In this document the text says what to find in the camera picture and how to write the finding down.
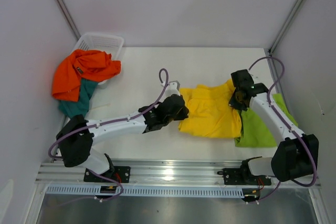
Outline yellow shorts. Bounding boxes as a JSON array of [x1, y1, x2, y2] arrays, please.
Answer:
[[178, 79, 242, 138]]

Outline lime green shorts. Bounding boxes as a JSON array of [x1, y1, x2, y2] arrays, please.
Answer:
[[235, 92, 303, 148]]

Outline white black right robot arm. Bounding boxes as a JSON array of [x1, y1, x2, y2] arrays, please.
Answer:
[[229, 69, 319, 186]]

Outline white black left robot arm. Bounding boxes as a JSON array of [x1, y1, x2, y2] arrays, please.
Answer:
[[56, 94, 189, 182]]

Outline orange shorts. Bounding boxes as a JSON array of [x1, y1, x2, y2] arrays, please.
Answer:
[[52, 49, 121, 102]]

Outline teal shorts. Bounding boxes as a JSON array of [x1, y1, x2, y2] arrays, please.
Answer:
[[58, 79, 98, 119]]

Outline white plastic laundry basket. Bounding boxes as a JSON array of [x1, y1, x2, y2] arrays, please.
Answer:
[[73, 32, 125, 87]]

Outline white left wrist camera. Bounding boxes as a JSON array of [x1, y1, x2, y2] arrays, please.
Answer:
[[164, 80, 181, 97]]

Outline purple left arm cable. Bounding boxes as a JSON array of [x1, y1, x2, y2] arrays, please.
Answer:
[[48, 68, 169, 207]]

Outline aluminium frame rail front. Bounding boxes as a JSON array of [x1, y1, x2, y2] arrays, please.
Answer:
[[34, 158, 322, 188]]

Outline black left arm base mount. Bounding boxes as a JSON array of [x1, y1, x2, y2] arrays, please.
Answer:
[[83, 166, 131, 183]]

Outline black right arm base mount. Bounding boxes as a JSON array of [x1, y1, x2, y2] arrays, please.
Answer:
[[217, 168, 271, 186]]

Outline white slotted cable duct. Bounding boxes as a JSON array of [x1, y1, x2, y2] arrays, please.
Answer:
[[46, 184, 244, 198]]

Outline aluminium corner post right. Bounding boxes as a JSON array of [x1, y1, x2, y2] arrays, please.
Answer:
[[268, 0, 306, 56]]

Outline aluminium corner post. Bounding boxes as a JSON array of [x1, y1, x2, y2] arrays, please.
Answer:
[[268, 0, 306, 56], [55, 0, 81, 40]]

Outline aluminium corner post left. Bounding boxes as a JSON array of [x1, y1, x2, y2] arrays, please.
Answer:
[[55, 0, 81, 40]]

